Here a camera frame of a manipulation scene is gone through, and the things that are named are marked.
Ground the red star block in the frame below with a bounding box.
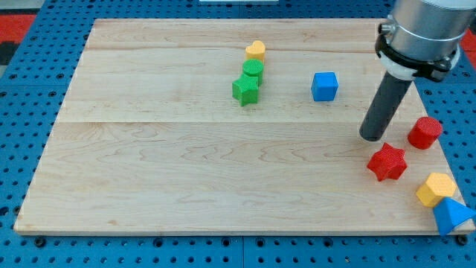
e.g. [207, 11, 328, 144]
[367, 143, 408, 182]

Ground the yellow heart block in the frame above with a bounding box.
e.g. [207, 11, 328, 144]
[245, 40, 266, 63]

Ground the green star block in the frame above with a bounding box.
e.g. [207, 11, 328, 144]
[232, 74, 259, 106]

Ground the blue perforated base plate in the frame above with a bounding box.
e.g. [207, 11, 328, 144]
[1, 0, 475, 267]

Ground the wooden board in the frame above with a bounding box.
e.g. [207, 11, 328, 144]
[14, 19, 450, 236]

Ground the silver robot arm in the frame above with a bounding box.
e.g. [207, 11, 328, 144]
[359, 0, 475, 141]

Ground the green cylinder block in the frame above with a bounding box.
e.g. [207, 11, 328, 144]
[242, 59, 264, 86]

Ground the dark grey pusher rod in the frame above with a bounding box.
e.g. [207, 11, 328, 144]
[359, 72, 412, 141]

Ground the red cylinder block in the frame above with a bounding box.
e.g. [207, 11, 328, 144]
[407, 116, 443, 150]

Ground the yellow hexagon block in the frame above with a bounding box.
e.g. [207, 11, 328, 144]
[416, 173, 457, 208]

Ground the blue triangle block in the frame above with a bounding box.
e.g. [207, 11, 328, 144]
[433, 197, 475, 236]

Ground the blue cube block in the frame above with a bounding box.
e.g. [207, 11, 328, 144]
[311, 72, 338, 102]

